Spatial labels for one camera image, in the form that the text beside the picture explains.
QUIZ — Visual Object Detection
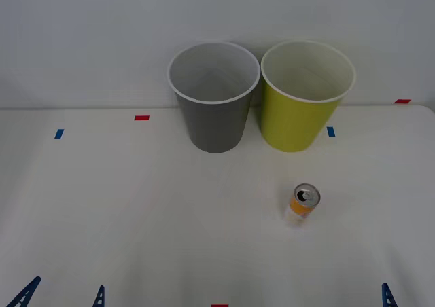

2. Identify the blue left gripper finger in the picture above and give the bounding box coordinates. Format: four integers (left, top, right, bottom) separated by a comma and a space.
92, 285, 105, 307
5, 276, 42, 307

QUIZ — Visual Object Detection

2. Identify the grey plastic waste bin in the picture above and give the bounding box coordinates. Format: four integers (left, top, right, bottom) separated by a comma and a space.
167, 41, 262, 154

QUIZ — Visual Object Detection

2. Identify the yellow-green plastic waste bin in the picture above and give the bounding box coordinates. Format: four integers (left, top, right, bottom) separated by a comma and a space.
260, 39, 357, 154

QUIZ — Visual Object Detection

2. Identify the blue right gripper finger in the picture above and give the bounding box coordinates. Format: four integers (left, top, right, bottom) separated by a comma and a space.
381, 282, 399, 307

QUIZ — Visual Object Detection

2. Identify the orange drink can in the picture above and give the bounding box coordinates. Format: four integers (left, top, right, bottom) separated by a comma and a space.
284, 183, 321, 229

